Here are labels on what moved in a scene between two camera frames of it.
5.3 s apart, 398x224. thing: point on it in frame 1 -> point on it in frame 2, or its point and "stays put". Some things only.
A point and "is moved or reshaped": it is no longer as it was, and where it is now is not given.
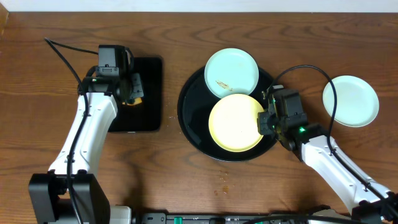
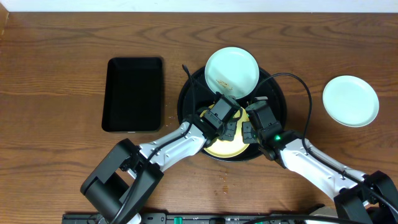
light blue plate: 231,71 stays put
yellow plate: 233,122 is moved or reshaped
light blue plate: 357,102 stays put
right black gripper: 262,127 -> 247,137
